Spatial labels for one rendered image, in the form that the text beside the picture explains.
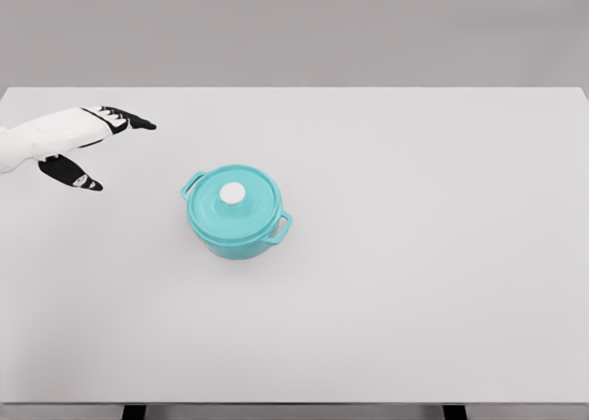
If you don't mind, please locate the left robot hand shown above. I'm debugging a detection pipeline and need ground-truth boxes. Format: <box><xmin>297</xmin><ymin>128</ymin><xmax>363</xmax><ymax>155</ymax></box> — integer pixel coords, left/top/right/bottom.
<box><xmin>28</xmin><ymin>105</ymin><xmax>157</xmax><ymax>193</ymax></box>

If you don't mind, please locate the turquoise lid with white knob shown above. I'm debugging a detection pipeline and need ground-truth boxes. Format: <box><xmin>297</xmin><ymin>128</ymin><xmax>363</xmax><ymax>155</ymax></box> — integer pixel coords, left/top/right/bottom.
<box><xmin>186</xmin><ymin>163</ymin><xmax>283</xmax><ymax>246</ymax></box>

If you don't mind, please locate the turquoise pot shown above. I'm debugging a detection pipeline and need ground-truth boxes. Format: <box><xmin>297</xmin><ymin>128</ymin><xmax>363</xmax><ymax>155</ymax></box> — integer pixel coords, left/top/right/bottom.
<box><xmin>179</xmin><ymin>171</ymin><xmax>294</xmax><ymax>262</ymax></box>

